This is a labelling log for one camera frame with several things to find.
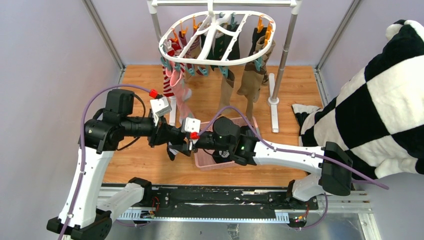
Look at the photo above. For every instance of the black white checkered blanket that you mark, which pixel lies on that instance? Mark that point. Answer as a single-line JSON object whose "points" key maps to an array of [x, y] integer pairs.
{"points": [[378, 116]]}

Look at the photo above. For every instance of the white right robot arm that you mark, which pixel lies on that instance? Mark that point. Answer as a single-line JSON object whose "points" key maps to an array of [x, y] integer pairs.
{"points": [[329, 168]]}

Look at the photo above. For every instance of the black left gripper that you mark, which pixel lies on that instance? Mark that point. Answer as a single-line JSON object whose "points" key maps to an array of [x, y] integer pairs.
{"points": [[162, 133]]}

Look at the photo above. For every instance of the pink plastic basket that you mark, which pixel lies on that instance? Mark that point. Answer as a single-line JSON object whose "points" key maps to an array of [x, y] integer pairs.
{"points": [[232, 135]]}

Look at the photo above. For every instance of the pink sock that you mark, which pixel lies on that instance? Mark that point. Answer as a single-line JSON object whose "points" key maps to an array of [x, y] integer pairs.
{"points": [[182, 93]]}

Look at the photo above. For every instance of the dark green sock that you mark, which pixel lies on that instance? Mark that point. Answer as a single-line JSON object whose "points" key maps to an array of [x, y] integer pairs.
{"points": [[219, 43]]}

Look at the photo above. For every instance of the red white striped sock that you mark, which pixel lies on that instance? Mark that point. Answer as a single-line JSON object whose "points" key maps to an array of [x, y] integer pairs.
{"points": [[167, 90]]}

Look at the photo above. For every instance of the white metal drying rack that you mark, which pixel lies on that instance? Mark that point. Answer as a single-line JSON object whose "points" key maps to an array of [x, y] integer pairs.
{"points": [[247, 44]]}

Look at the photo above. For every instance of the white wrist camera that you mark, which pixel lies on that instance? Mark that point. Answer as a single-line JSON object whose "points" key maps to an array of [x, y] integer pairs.
{"points": [[190, 125], [159, 108]]}

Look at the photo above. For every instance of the brown argyle sock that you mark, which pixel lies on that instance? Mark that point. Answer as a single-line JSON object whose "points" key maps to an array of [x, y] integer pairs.
{"points": [[260, 44]]}

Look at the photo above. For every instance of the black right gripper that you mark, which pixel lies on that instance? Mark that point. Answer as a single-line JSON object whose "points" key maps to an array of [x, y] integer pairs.
{"points": [[195, 147]]}

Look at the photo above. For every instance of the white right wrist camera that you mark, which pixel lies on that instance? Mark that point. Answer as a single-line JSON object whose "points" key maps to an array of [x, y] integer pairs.
{"points": [[190, 125]]}

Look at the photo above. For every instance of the tan sock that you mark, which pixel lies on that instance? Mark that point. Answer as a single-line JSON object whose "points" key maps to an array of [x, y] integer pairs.
{"points": [[251, 82], [226, 90]]}

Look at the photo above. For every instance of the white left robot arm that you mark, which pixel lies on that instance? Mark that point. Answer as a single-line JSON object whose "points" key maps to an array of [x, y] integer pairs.
{"points": [[82, 217]]}

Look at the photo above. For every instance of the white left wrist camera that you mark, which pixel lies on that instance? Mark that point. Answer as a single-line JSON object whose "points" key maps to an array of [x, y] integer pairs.
{"points": [[159, 108]]}

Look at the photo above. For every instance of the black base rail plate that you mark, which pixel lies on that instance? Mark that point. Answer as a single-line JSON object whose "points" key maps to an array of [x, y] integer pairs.
{"points": [[217, 203]]}

